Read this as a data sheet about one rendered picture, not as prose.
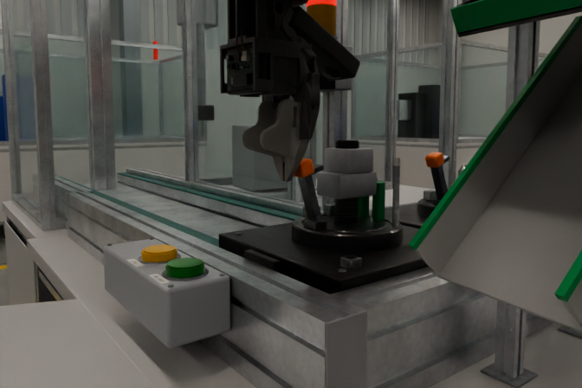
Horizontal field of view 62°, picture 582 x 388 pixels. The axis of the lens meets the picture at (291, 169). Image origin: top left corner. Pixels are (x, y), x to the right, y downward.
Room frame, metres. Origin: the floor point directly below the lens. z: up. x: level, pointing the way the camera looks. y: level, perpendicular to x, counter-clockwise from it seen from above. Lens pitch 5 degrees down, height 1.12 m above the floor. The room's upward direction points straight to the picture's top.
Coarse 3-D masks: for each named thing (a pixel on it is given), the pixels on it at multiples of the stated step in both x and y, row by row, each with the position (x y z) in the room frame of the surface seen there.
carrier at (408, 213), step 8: (424, 192) 0.79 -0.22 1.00; (432, 192) 0.78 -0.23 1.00; (424, 200) 0.78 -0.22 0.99; (432, 200) 0.78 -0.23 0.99; (400, 208) 0.82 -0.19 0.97; (408, 208) 0.82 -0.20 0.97; (416, 208) 0.82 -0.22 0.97; (424, 208) 0.74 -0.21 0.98; (432, 208) 0.72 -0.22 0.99; (400, 216) 0.75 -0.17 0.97; (408, 216) 0.75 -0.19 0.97; (416, 216) 0.75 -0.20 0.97; (424, 216) 0.74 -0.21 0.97; (408, 224) 0.70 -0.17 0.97; (416, 224) 0.69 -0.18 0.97
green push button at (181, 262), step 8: (168, 264) 0.48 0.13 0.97; (176, 264) 0.48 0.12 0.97; (184, 264) 0.48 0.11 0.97; (192, 264) 0.48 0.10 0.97; (200, 264) 0.49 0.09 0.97; (168, 272) 0.48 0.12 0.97; (176, 272) 0.47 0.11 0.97; (184, 272) 0.47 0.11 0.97; (192, 272) 0.47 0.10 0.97; (200, 272) 0.48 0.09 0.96
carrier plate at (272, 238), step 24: (240, 240) 0.59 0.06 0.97; (264, 240) 0.59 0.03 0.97; (288, 240) 0.59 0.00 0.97; (408, 240) 0.59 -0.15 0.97; (288, 264) 0.51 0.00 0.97; (312, 264) 0.49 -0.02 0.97; (336, 264) 0.49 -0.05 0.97; (384, 264) 0.49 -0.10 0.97; (408, 264) 0.50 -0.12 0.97; (336, 288) 0.45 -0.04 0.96
